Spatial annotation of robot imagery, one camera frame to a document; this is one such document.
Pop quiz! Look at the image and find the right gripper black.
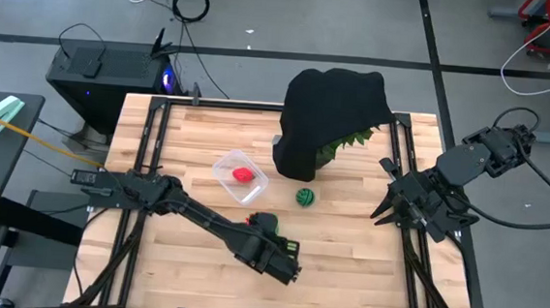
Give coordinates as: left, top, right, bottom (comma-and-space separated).
368, 156, 450, 243

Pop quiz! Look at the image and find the red toy strawberry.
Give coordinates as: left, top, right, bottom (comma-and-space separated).
231, 166, 257, 185

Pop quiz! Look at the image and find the clear plastic tupperware container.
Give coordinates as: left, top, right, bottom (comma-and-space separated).
208, 147, 272, 208

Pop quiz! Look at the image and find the green striped toy watermelon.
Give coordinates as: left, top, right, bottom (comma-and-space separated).
293, 187, 318, 209

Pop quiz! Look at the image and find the green leafy plant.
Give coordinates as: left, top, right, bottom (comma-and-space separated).
320, 121, 381, 168

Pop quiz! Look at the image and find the black cloth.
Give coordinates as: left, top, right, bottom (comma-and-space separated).
270, 64, 401, 189

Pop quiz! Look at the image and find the black computer tower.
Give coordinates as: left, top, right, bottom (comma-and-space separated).
42, 40, 187, 141

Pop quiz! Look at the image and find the black wifi antenna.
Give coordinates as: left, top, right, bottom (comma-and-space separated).
149, 27, 181, 62

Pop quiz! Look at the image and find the small black box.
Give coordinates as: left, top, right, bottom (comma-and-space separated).
80, 46, 107, 79

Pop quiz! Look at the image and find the mint green stapler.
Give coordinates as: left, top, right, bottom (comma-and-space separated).
0, 94, 27, 136

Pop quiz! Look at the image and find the black cable bundle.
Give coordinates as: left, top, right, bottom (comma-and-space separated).
73, 205, 149, 308
395, 228, 475, 308

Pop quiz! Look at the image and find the black aluminium table frame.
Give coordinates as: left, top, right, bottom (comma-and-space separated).
72, 89, 490, 308

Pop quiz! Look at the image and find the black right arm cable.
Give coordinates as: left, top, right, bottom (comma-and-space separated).
443, 102, 550, 232

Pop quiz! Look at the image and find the white floor cable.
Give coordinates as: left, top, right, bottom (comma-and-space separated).
498, 0, 550, 100

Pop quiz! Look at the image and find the coiled black cable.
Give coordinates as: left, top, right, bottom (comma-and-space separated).
169, 0, 212, 25

